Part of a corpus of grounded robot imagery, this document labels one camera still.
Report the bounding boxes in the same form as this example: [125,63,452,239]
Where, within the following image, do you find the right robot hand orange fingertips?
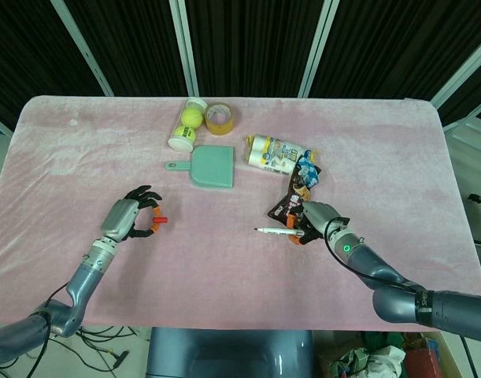
[285,200,350,246]

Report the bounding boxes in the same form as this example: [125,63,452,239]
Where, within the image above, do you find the white pen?
[253,225,306,239]

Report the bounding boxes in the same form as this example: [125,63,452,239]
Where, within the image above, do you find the brown snack bag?
[266,154,324,230]

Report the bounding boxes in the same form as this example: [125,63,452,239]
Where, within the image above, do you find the white yellow snack bag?
[245,134,318,176]

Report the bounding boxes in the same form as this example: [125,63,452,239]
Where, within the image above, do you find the pink fleece table cloth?
[0,95,481,328]

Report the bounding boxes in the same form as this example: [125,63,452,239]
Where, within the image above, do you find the green plastic dustpan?
[164,144,237,190]

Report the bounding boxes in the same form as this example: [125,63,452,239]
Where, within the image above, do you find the yellow tape roll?
[203,102,237,137]

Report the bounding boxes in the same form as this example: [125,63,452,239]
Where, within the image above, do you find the cardboard box of scraps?
[317,329,464,378]

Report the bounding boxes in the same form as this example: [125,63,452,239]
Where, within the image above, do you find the clear tennis ball tube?
[168,98,209,153]

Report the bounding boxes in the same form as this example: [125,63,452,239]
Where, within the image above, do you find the yellow tennis ball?
[172,124,197,144]
[180,107,204,129]

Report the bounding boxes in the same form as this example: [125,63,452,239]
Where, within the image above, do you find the blue-grey robot torso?
[145,326,316,378]

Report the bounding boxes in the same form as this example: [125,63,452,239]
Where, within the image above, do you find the black partition panel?
[183,0,324,98]
[61,0,194,98]
[312,0,481,99]
[439,27,481,124]
[0,0,108,119]

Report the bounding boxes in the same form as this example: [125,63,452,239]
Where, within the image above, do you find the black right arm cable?
[323,218,423,295]

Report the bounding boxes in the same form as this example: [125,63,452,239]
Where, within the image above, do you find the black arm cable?
[323,218,423,295]
[38,282,73,355]

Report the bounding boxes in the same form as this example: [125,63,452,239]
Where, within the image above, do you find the white partition frame post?
[52,0,116,98]
[169,0,204,98]
[428,11,481,100]
[298,0,341,98]

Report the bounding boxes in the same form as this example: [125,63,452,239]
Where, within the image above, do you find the black floor cables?
[65,323,147,372]

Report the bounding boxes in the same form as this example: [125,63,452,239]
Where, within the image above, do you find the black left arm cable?
[38,282,73,355]

